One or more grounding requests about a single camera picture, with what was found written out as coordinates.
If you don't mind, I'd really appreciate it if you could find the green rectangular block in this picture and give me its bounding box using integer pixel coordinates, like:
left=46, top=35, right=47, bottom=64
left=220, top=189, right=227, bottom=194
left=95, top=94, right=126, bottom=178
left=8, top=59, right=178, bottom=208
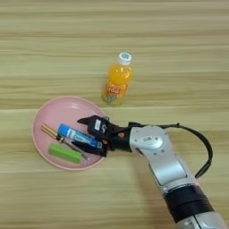
left=47, top=143, right=83, bottom=165

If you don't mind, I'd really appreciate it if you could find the pink round plate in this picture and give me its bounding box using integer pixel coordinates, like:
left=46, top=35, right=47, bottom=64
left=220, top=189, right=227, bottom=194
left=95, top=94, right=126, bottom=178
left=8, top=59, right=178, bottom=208
left=31, top=96, right=108, bottom=172

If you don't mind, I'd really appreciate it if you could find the yellow handle screwdriver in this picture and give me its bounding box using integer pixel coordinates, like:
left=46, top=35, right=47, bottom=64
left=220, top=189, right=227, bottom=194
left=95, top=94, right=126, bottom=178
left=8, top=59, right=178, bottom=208
left=40, top=123, right=90, bottom=161

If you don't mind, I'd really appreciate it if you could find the blue cylindrical tube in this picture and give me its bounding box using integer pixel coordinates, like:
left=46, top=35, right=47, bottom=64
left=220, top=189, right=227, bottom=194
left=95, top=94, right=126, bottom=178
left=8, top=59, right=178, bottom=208
left=56, top=123, right=104, bottom=149

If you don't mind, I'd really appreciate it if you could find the orange juice bottle white cap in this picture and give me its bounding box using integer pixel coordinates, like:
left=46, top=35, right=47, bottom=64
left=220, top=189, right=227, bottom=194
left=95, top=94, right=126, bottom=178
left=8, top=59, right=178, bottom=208
left=101, top=52, right=134, bottom=106

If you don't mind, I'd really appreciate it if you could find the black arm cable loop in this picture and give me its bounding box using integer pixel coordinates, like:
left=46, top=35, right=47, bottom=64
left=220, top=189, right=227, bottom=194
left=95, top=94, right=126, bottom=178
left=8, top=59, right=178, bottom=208
left=128, top=121, right=214, bottom=180

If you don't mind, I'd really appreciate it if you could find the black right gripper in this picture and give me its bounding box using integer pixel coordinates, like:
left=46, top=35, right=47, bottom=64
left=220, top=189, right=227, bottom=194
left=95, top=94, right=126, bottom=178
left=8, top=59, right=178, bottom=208
left=71, top=114, right=133, bottom=158

